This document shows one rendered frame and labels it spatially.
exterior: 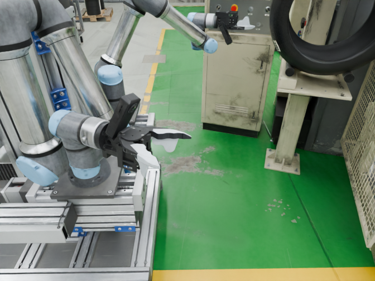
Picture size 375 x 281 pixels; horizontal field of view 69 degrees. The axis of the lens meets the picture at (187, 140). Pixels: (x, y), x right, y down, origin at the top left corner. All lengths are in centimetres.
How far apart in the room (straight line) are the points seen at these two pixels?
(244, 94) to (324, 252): 131
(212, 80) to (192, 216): 116
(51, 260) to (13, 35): 109
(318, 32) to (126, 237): 158
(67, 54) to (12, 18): 15
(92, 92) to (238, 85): 169
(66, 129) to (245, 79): 180
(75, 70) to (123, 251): 94
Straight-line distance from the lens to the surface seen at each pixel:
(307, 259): 179
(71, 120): 72
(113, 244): 150
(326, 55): 178
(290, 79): 156
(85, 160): 77
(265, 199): 201
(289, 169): 228
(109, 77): 136
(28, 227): 113
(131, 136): 62
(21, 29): 75
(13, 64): 77
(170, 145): 67
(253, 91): 236
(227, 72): 233
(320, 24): 187
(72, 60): 81
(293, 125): 211
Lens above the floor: 141
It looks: 35 degrees down
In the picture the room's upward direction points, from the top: straight up
